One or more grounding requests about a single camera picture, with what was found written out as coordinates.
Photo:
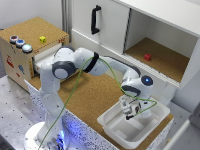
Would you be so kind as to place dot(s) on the blue button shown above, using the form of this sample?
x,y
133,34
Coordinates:
x,y
20,42

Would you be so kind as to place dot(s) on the yellow block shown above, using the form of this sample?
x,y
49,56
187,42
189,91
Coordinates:
x,y
42,39

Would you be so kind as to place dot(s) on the green button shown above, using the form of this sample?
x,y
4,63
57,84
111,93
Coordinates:
x,y
27,48

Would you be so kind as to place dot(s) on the red button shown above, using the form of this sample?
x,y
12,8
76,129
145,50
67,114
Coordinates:
x,y
14,39

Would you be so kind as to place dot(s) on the wooden drawer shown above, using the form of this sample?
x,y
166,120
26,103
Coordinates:
x,y
41,63

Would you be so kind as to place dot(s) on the pink block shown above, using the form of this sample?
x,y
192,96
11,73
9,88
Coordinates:
x,y
147,57

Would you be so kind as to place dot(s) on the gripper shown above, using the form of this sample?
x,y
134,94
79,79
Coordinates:
x,y
130,105

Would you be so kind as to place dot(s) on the white plastic box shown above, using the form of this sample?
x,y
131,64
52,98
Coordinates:
x,y
116,128

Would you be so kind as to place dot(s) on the white sliding door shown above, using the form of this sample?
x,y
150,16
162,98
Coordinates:
x,y
113,26

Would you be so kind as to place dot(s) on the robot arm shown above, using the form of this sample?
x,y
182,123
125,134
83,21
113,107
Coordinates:
x,y
50,96

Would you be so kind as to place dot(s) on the white cabinet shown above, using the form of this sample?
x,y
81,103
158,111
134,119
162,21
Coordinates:
x,y
160,10

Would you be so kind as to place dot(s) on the wooden drawer box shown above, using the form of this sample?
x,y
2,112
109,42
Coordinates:
x,y
31,30

